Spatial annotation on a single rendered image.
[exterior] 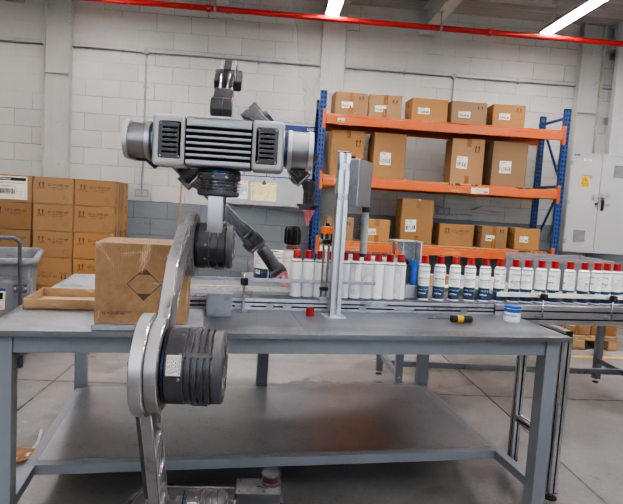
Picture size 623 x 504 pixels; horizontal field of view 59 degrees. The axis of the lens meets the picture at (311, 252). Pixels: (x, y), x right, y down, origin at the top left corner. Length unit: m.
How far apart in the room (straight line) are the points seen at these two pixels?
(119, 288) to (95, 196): 3.67
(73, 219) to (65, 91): 2.11
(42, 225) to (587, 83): 6.44
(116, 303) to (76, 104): 5.45
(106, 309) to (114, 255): 0.18
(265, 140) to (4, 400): 1.19
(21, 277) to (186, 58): 3.74
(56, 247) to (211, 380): 4.46
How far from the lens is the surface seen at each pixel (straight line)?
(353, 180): 2.22
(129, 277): 1.91
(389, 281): 2.45
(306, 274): 2.35
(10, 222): 5.75
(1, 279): 4.26
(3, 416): 2.10
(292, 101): 6.87
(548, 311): 2.81
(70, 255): 5.62
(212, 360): 1.27
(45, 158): 7.24
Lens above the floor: 1.28
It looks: 5 degrees down
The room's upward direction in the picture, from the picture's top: 3 degrees clockwise
